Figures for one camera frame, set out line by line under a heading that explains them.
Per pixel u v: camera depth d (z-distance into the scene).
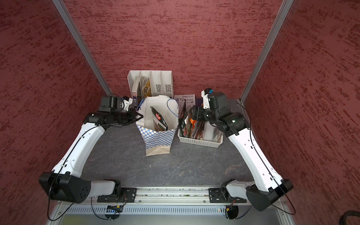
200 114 0.59
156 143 0.78
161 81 1.10
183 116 0.78
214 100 0.48
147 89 1.03
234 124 0.43
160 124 0.82
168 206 0.72
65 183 0.38
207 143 0.89
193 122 0.77
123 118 0.63
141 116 0.75
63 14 0.73
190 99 1.21
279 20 0.76
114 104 0.60
